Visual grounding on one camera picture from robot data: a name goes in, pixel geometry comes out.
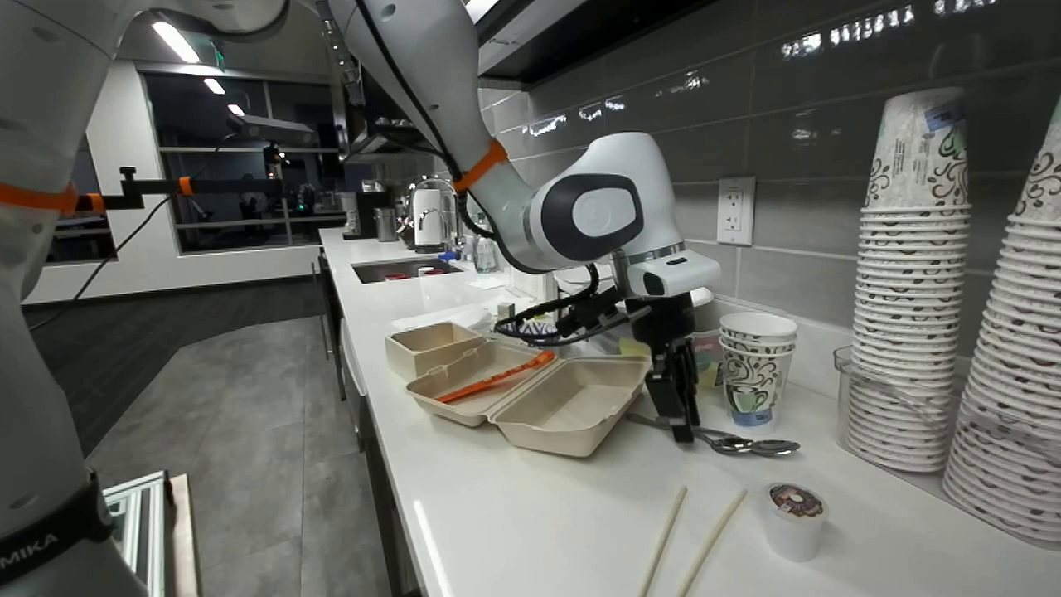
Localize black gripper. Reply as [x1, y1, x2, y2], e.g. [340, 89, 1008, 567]
[631, 293, 703, 445]

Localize white coffee pod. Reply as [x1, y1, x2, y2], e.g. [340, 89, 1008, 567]
[760, 480, 828, 564]

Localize tall patterned paper cup stack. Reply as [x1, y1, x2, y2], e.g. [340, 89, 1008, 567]
[840, 83, 976, 479]

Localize metal frame cart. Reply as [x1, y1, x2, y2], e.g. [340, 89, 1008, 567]
[104, 467, 206, 597]

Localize black coffee machine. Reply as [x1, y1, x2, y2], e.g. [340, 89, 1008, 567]
[340, 180, 398, 244]

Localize pale wooden chopstick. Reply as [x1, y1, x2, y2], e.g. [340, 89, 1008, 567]
[636, 486, 689, 597]
[672, 487, 748, 597]

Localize wide patterned paper cup stack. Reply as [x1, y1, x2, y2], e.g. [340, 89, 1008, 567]
[938, 97, 1061, 552]

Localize small beige paper tray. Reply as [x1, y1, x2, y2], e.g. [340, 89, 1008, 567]
[381, 319, 492, 383]

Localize white wall outlet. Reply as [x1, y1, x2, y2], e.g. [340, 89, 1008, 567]
[714, 176, 760, 248]

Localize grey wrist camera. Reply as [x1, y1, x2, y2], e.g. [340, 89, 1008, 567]
[628, 248, 723, 302]

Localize counter sink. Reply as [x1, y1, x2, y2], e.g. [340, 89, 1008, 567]
[348, 257, 460, 290]

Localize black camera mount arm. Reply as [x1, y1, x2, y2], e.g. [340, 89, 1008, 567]
[80, 164, 201, 220]

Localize orange plastic utensil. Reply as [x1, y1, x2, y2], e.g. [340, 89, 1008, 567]
[430, 349, 559, 408]

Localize open beige take-away container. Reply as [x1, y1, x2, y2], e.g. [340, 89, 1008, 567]
[405, 341, 653, 461]

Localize silver coffee maker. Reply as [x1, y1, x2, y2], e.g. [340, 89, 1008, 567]
[396, 176, 451, 251]

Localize single patterned paper cup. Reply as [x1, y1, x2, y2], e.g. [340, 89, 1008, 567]
[715, 309, 799, 431]

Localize metal spoon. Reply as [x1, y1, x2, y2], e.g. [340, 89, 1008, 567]
[628, 408, 801, 461]

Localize ceiling light panel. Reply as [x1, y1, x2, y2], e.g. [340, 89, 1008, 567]
[147, 18, 206, 67]

